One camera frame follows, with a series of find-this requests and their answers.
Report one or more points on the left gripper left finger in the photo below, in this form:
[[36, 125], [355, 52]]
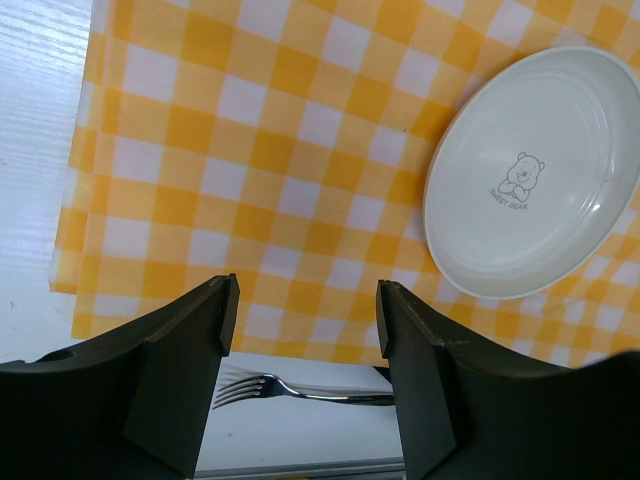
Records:
[[131, 403]]

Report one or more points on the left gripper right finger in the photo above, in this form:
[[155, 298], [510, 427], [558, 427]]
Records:
[[469, 408]]

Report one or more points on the cream round plate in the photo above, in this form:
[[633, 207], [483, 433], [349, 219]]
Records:
[[534, 172]]

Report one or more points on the yellow white checkered cloth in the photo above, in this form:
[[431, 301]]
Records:
[[287, 142]]

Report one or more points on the silver fork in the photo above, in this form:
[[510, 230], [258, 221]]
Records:
[[266, 385]]

